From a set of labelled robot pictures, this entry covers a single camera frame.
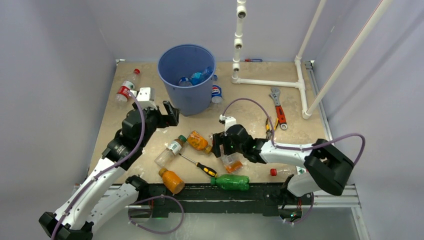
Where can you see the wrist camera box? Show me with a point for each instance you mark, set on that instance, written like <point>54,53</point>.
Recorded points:
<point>145,97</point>
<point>227,121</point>

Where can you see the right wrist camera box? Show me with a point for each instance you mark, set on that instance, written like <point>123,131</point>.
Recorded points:
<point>227,121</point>

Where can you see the orange juice bottle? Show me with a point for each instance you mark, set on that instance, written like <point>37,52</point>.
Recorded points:
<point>171,180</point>

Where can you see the green cap tea bottle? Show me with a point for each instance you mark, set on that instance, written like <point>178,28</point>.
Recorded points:
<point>170,152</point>

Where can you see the orange floral label bottle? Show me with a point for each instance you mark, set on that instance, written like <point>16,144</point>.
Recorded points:
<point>231,162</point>

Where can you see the green plastic bottle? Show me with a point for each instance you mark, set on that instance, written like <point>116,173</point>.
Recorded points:
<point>231,182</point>

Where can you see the white PVC pipe frame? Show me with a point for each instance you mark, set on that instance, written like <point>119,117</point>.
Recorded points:
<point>306,110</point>

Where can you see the red handled adjustable wrench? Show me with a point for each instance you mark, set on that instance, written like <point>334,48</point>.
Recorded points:
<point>275,96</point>

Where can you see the red blue screwdriver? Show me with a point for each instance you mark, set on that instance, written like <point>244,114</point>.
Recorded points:
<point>253,60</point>

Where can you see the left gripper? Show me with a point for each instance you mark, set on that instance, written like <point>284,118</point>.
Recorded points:
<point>165,120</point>

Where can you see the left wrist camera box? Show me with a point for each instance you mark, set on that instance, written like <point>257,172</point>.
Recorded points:
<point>145,97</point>

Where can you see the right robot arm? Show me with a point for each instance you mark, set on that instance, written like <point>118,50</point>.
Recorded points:
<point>327,168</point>

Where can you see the black yellow screwdriver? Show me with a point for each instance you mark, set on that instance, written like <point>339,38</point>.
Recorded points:
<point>206,169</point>

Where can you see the orange pouch gold cap bottle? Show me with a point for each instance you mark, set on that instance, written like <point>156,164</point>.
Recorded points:
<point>198,142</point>

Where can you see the red cap clear bottle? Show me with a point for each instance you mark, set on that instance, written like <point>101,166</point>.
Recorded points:
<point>294,170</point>

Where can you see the red label clear bottle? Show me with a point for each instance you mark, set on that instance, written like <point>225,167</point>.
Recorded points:
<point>130,82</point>

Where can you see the small Pepsi bottle by bin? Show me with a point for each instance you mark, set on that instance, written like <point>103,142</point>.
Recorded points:
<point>216,93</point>

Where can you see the large Pepsi bottle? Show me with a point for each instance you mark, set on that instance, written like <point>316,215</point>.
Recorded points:
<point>185,82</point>

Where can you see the crushed blue label bottle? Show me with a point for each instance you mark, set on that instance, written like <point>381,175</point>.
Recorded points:
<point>199,77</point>

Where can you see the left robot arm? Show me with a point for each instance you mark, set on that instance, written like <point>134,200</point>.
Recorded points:
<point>87,210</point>

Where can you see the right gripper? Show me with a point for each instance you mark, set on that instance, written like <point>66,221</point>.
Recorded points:
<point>217,139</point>

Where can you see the blue plastic bin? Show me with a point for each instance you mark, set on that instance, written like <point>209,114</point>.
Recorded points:
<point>187,72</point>

